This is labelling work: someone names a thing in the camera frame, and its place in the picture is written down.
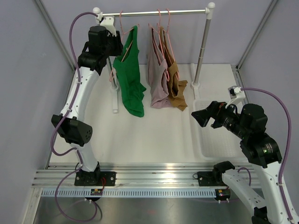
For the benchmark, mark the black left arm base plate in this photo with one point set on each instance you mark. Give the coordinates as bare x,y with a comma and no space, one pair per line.
106,178

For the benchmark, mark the white slotted cable duct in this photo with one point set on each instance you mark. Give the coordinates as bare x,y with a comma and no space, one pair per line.
130,193

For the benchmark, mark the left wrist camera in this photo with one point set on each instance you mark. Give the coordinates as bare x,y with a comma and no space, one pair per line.
108,22

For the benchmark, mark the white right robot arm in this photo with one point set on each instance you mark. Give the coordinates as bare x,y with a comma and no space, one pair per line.
262,152

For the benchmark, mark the green tank top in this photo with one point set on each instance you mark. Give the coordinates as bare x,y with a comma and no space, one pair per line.
132,91

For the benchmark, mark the pink hanger of tan top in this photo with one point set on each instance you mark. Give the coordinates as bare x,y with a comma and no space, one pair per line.
170,42

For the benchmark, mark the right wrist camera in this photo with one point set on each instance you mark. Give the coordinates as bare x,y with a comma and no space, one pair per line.
236,95

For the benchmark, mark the aluminium front rail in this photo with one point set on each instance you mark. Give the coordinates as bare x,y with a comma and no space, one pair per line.
144,175

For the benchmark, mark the white plastic basket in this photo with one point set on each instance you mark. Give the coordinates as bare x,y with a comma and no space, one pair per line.
215,144

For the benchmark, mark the tan brown tank top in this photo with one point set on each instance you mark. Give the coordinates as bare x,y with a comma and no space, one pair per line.
175,88

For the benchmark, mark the mauve pink tank top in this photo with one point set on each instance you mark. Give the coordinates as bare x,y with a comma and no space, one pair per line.
159,92

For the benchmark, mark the pink hanger of green top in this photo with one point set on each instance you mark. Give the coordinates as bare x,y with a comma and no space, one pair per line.
119,62

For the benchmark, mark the pink hanger of mauve top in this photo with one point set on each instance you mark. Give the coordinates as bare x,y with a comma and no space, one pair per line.
159,58

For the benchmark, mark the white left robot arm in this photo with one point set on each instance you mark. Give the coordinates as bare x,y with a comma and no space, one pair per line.
70,123

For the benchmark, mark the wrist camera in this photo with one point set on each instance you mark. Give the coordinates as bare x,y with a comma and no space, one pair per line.
108,22
236,95

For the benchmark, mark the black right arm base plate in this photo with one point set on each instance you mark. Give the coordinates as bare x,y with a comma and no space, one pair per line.
206,179

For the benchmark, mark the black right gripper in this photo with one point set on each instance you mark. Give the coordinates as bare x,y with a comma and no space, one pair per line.
215,109

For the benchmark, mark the white clothes rack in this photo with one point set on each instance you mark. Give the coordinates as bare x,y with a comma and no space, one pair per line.
208,11

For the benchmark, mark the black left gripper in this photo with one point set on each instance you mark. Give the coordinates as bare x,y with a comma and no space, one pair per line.
116,40

